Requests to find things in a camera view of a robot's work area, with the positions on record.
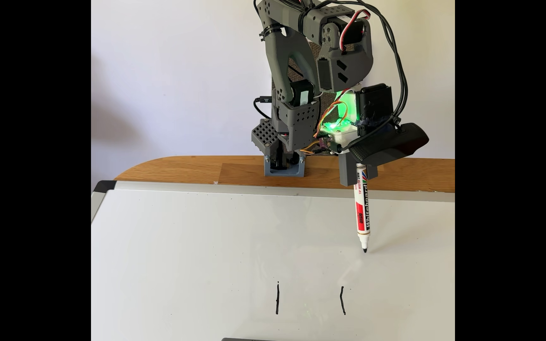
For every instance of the white whiteboard marker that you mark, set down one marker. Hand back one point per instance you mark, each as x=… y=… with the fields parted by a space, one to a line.
x=362 y=213

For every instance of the purple microcontroller board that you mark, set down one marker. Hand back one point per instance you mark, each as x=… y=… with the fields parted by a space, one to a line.
x=327 y=144

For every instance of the black webcam with clip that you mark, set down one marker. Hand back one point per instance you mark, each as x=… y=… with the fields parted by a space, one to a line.
x=391 y=142

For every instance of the whiteboard with aluminium frame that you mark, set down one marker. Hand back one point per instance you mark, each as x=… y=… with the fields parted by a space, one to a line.
x=183 y=265

